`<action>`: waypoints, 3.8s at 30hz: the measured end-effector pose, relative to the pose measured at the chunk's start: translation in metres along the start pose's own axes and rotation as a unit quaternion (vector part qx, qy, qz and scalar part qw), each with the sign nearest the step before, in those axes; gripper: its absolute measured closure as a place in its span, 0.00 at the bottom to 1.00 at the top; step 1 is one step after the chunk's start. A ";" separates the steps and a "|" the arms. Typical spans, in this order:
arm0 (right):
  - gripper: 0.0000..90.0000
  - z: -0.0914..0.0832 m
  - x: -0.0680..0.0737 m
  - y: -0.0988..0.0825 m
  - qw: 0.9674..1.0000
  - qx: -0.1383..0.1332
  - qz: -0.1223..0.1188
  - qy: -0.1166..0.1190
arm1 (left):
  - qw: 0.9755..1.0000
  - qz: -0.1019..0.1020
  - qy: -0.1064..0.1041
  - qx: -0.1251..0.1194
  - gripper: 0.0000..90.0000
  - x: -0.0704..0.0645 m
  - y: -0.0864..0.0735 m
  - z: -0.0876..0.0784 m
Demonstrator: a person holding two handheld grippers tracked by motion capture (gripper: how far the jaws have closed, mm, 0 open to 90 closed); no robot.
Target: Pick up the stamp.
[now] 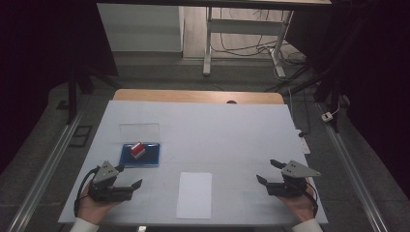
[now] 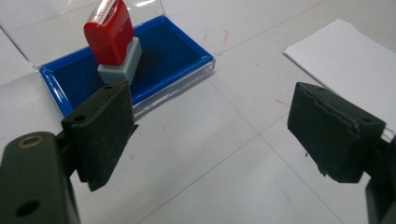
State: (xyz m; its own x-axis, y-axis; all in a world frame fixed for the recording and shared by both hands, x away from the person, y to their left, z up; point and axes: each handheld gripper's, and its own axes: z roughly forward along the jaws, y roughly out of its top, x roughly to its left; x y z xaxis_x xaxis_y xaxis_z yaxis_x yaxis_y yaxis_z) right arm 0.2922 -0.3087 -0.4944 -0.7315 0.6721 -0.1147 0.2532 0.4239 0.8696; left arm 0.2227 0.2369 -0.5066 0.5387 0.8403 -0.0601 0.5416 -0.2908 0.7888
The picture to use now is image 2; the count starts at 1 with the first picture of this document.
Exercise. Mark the blue ink pad clear case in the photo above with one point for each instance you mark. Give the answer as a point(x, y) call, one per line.
point(169, 56)

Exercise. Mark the white paper sheet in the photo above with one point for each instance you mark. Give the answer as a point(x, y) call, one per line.
point(348, 59)

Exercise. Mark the red stamp with grey base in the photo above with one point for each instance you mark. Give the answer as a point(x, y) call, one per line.
point(112, 40)

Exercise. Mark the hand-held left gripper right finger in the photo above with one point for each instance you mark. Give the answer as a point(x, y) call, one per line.
point(330, 137)

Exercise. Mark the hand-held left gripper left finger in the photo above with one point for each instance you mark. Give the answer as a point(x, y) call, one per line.
point(99, 133)

